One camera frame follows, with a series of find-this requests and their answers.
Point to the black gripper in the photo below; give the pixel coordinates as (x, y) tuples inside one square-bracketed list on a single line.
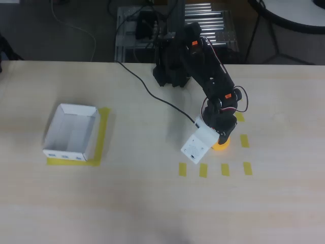
[(225, 133)]

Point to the yellow rubber duck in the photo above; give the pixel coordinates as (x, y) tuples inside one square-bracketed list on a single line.
[(220, 147)]

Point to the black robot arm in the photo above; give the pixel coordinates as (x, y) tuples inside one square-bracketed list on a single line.
[(203, 66)]

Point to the white cardboard box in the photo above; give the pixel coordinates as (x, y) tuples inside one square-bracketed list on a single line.
[(69, 134)]

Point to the yellow tape strip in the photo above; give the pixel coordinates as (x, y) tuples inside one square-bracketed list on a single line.
[(240, 118), (244, 141), (225, 169), (182, 169), (247, 168), (203, 170)]

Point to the metal roller rack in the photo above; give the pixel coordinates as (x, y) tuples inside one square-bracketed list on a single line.
[(215, 23)]

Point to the yellow L-shaped tape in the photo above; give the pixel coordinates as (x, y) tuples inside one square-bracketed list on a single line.
[(101, 142)]

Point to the black device on rack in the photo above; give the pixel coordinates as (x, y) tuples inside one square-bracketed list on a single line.
[(143, 25)]

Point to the white round table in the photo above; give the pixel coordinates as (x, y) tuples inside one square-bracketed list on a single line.
[(297, 12)]

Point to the dark object at edge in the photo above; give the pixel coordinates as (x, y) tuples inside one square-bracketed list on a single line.
[(6, 48)]

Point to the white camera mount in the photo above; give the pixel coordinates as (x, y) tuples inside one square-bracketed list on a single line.
[(198, 146)]

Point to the black table leg frame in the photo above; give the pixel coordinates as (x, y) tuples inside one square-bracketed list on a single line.
[(275, 45)]

